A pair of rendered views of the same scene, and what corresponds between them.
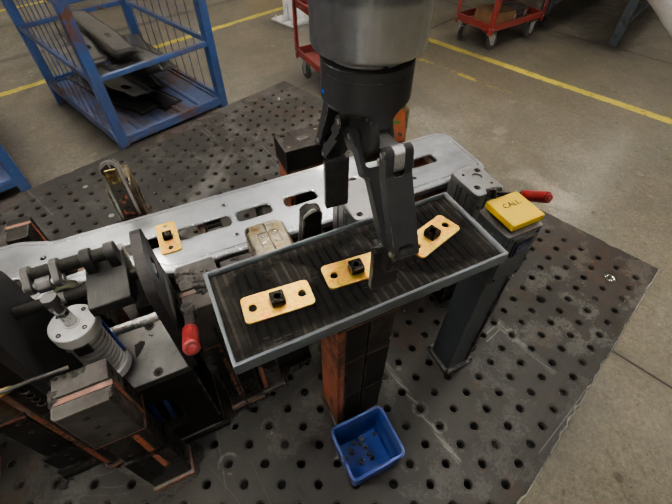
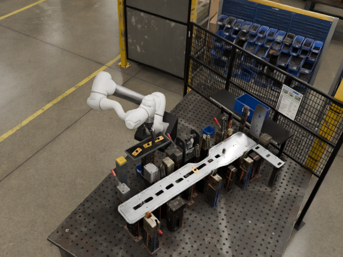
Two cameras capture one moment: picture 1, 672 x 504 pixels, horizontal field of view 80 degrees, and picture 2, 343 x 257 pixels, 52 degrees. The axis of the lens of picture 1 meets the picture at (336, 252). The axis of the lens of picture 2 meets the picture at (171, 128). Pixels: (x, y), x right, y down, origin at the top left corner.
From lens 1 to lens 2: 283 cm
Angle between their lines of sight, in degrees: 89
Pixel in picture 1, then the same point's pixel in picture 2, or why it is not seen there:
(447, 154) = (129, 211)
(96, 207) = (258, 224)
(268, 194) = (178, 185)
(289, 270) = (158, 143)
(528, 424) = (105, 184)
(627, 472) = (47, 247)
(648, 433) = not seen: outside the picture
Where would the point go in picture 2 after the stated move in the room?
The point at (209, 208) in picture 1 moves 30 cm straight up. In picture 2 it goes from (191, 179) to (194, 153)
